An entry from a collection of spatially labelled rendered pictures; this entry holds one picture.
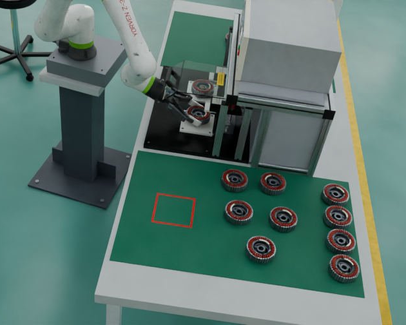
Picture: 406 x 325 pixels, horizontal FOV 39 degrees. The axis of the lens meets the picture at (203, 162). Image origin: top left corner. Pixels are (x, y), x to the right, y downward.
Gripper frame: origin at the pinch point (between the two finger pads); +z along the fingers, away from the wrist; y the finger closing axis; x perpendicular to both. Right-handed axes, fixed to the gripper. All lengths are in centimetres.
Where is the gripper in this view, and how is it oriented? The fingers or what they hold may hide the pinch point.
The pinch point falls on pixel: (197, 114)
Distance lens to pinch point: 267.6
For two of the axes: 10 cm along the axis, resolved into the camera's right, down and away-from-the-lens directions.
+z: 8.2, 4.8, 3.2
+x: -5.7, 5.7, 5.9
